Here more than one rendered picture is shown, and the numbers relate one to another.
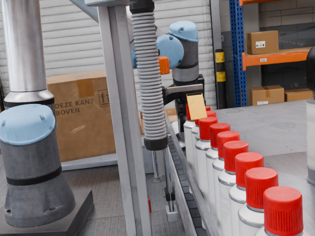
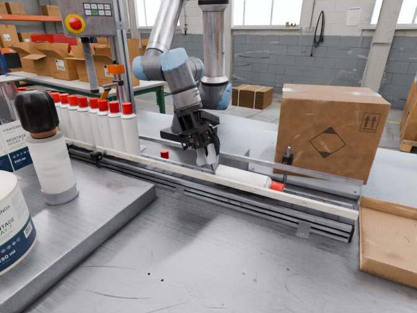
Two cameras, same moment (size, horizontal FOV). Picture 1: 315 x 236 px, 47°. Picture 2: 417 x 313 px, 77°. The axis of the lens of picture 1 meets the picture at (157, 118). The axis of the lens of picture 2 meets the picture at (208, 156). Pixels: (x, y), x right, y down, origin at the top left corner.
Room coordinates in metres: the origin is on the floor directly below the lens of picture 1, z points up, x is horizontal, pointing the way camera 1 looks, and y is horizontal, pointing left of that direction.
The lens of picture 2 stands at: (1.43, -0.71, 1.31)
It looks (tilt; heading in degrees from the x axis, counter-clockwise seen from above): 26 degrees down; 119
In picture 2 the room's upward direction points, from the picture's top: straight up
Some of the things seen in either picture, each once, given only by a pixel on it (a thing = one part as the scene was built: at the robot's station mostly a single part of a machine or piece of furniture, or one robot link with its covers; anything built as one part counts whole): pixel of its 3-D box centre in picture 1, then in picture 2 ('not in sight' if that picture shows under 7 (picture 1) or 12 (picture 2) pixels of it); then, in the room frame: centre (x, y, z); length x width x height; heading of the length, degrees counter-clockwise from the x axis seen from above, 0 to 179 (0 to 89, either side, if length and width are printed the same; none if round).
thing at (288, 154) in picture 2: not in sight; (284, 174); (1.30, 0.01, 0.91); 0.07 x 0.03 x 0.16; 92
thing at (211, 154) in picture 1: (223, 185); (87, 123); (0.56, -0.10, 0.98); 0.05 x 0.05 x 0.20
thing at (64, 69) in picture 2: not in sight; (67, 61); (-1.60, 1.32, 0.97); 0.45 x 0.38 x 0.37; 87
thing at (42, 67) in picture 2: not in sight; (47, 59); (-2.04, 1.35, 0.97); 0.44 x 0.38 x 0.37; 89
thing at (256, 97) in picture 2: not in sight; (252, 96); (-0.27, 4.05, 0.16); 0.65 x 0.54 x 0.32; 179
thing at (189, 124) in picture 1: (197, 149); (130, 131); (0.77, -0.08, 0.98); 0.05 x 0.05 x 0.20
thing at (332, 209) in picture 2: not in sight; (171, 167); (0.96, -0.11, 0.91); 1.07 x 0.01 x 0.02; 2
